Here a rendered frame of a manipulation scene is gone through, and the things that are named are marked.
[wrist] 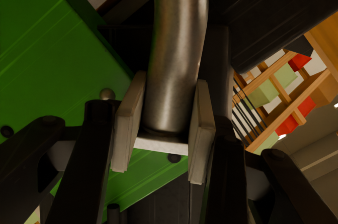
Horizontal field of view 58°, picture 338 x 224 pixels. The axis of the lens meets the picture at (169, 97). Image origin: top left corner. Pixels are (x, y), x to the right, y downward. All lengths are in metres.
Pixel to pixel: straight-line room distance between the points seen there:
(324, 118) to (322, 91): 5.48
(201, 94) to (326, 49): 0.83
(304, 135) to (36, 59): 9.58
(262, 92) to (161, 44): 3.33
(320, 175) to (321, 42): 6.99
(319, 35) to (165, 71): 0.84
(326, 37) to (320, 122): 8.73
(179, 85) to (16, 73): 0.12
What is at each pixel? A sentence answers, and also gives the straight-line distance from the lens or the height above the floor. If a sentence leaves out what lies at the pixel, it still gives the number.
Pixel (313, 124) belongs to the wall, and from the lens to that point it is 9.66.
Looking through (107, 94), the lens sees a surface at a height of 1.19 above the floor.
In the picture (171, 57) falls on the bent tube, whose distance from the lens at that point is 0.16.
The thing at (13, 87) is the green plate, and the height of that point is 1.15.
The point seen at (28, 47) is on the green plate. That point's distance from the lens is 0.22.
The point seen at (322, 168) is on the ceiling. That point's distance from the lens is 7.84.
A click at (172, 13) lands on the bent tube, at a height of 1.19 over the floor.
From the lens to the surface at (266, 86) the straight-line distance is 3.54.
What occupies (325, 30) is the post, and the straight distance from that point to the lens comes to 0.99.
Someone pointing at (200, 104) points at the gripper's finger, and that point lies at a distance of 0.15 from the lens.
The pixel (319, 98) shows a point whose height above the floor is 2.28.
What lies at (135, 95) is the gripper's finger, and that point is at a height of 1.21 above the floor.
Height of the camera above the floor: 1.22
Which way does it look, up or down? 1 degrees down
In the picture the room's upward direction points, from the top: 145 degrees clockwise
